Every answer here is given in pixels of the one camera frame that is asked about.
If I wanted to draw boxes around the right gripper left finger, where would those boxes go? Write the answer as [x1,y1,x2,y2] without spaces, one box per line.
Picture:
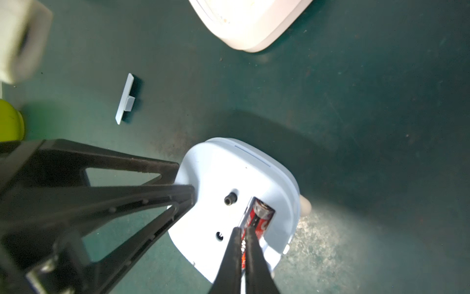
[209,227,242,294]

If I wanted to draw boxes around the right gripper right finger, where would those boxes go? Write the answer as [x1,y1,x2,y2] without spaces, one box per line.
[245,227,280,294]

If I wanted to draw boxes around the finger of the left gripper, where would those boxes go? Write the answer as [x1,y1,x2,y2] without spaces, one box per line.
[1,185,195,294]
[1,139,179,186]

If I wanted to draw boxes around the red battery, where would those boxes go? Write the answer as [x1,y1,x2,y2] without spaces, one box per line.
[239,197,275,274]

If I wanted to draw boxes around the blue alarm clock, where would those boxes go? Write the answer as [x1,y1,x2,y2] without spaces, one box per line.
[169,137,312,282]

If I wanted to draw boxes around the white alarm clock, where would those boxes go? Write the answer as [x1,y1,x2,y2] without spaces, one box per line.
[189,0,312,53]

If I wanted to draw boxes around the green yellow bowl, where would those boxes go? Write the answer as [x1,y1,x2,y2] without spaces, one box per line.
[0,99,25,142]

